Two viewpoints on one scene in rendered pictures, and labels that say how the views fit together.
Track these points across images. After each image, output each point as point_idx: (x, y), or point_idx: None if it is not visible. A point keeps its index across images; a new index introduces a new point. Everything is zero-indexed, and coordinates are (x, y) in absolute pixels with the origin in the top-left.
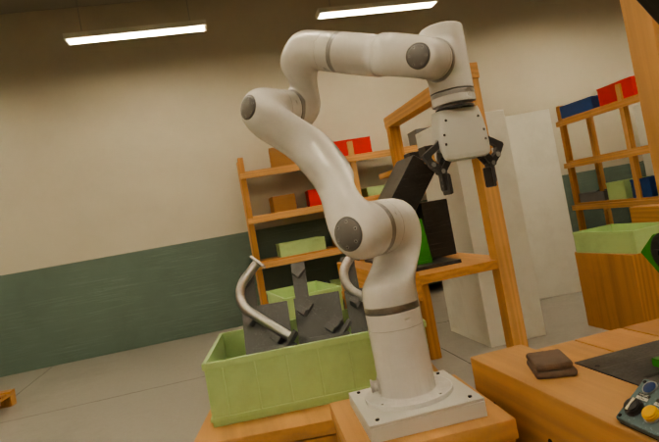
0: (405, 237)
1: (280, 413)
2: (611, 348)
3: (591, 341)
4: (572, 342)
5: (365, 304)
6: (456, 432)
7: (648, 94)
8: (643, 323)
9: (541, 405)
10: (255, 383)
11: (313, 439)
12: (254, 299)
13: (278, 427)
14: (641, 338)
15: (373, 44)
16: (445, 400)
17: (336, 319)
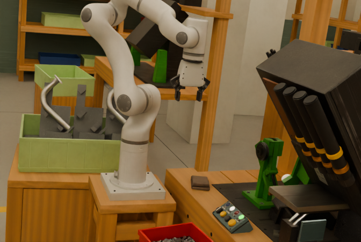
0: (151, 108)
1: (57, 171)
2: (232, 180)
3: (226, 174)
4: (218, 172)
5: (122, 136)
6: (149, 203)
7: None
8: (255, 170)
9: (189, 200)
10: (47, 154)
11: (74, 189)
12: (50, 101)
13: (57, 180)
14: (249, 178)
15: (163, 16)
16: (147, 188)
17: (98, 125)
